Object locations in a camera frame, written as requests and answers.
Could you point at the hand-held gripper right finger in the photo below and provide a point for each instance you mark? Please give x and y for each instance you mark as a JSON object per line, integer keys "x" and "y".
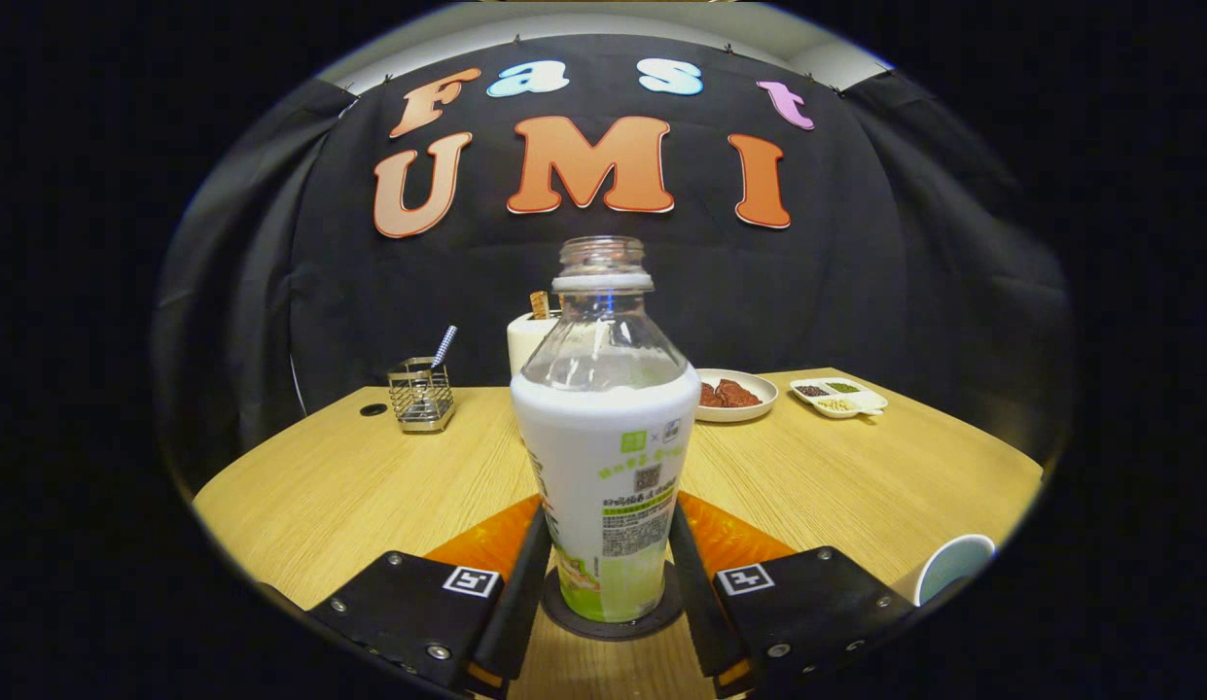
{"x": 695, "y": 603}

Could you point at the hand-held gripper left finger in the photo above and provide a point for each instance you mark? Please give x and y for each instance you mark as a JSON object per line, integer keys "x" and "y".
{"x": 515, "y": 608}

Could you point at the dark brown round coaster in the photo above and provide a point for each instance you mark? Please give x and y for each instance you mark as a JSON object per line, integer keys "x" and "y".
{"x": 613, "y": 630}

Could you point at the clear juice bottle white label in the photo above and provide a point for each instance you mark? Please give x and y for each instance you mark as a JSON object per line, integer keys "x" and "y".
{"x": 603, "y": 437}

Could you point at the white cup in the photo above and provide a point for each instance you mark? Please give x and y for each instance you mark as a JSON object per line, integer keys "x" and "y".
{"x": 953, "y": 564}

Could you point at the wooden table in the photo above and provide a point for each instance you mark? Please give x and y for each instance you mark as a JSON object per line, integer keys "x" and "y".
{"x": 370, "y": 486}

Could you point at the round white plate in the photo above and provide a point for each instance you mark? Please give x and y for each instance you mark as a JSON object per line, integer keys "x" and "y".
{"x": 739, "y": 412}

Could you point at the brown food pieces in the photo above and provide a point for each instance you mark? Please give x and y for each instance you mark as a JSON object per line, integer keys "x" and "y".
{"x": 731, "y": 394}

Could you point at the white divided condiment dish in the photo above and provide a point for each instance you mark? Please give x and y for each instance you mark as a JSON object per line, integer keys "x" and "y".
{"x": 838, "y": 401}

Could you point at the white toaster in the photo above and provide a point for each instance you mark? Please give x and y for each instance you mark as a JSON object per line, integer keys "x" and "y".
{"x": 525, "y": 345}

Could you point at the striped straw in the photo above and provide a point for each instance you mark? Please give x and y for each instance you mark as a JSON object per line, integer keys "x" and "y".
{"x": 444, "y": 345}

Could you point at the brown toast slice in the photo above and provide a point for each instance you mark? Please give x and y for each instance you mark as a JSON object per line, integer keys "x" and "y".
{"x": 540, "y": 304}

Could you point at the black backdrop cloth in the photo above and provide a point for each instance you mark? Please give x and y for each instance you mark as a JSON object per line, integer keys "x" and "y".
{"x": 856, "y": 292}

